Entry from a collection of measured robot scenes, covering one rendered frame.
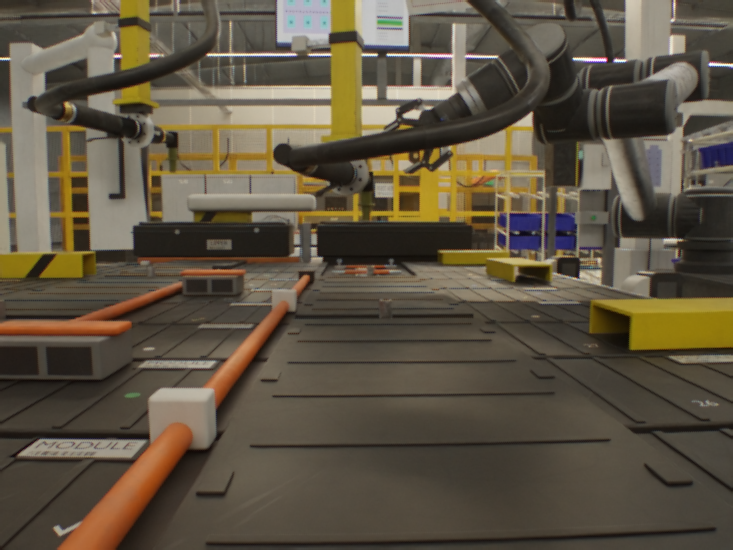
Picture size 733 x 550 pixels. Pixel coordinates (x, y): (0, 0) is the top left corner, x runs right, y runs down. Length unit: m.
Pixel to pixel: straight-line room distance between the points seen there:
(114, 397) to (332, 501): 0.19
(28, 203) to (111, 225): 1.26
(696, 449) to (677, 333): 0.21
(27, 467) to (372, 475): 0.14
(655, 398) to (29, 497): 0.31
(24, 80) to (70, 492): 4.88
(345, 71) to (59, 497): 0.97
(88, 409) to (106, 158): 3.53
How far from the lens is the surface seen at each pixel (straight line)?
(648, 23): 5.15
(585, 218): 3.84
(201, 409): 0.25
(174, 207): 10.47
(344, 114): 1.09
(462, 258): 1.32
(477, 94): 1.10
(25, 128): 5.00
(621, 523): 0.20
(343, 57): 1.12
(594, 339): 0.51
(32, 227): 4.93
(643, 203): 2.47
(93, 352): 0.38
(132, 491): 0.20
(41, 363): 0.39
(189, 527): 0.19
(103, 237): 3.81
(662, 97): 1.18
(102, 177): 3.82
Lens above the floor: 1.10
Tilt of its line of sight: 5 degrees down
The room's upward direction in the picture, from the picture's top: straight up
